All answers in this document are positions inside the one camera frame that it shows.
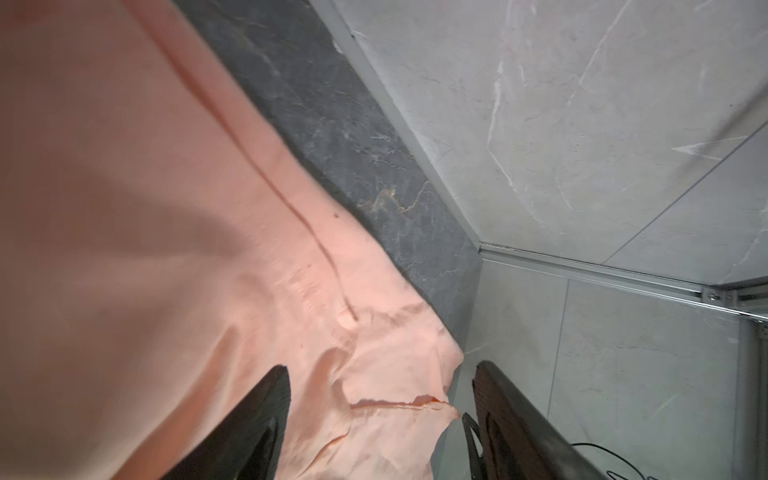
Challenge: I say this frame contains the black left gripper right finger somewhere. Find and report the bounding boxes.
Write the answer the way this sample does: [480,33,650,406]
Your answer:
[472,361,605,480]

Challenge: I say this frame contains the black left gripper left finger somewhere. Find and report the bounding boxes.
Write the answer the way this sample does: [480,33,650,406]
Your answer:
[164,365,291,479]

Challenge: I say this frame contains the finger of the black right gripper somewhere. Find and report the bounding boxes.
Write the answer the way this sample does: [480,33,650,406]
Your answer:
[461,413,488,480]

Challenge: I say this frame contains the peach printed t-shirt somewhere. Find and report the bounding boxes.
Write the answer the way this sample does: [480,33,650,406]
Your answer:
[1,1,463,479]

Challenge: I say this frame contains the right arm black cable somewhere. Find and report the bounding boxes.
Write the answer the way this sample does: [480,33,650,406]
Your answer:
[569,442,655,480]

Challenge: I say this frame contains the aluminium frame corner post right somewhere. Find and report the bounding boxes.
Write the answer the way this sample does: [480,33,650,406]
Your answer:
[733,284,767,479]

